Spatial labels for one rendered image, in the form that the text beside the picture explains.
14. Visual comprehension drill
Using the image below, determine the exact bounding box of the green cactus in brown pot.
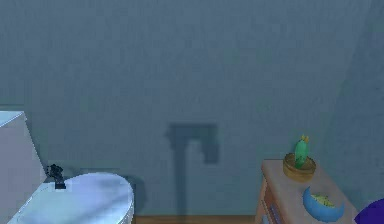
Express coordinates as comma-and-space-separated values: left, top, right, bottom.
282, 134, 317, 183

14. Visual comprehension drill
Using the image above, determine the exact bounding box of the brown wooden shelf cabinet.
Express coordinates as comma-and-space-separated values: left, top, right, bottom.
254, 158, 360, 224

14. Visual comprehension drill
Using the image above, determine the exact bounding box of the white toilet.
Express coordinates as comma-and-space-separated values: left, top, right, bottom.
0, 111, 135, 224

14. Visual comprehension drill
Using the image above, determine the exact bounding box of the blue bowl with yellow contents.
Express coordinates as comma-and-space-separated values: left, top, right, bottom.
302, 186, 346, 224

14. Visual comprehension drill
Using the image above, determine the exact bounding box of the purple round object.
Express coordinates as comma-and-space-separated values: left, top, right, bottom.
353, 198, 384, 224

